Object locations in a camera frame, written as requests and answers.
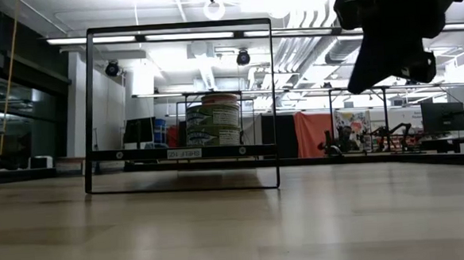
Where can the wooden shelf with black frame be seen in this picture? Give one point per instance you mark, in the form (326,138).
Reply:
(138,155)

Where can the blue bin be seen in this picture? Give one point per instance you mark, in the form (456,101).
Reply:
(160,130)

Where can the idle black robot arm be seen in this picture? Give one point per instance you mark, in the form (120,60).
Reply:
(343,136)
(381,132)

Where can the silver-lid seafood can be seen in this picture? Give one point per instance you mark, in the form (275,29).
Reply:
(219,99)
(70,166)
(211,114)
(212,137)

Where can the red box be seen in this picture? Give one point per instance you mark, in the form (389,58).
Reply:
(172,137)

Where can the orange cloth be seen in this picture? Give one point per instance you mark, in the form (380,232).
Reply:
(312,135)

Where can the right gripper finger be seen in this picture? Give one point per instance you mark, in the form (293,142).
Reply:
(388,68)
(367,55)

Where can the long white light strip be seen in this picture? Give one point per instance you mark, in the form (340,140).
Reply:
(187,36)

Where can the silver ventilation duct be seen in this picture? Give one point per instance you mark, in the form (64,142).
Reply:
(343,50)

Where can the colourful poster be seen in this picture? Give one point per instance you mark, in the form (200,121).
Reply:
(353,121)

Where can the black round spotlight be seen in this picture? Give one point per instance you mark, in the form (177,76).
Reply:
(112,68)
(243,57)

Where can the black workbench frame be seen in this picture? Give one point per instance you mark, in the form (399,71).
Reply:
(385,110)

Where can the black computer monitor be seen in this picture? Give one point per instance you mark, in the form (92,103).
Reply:
(442,117)
(138,131)

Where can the black cabinet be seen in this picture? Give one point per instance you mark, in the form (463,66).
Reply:
(284,135)

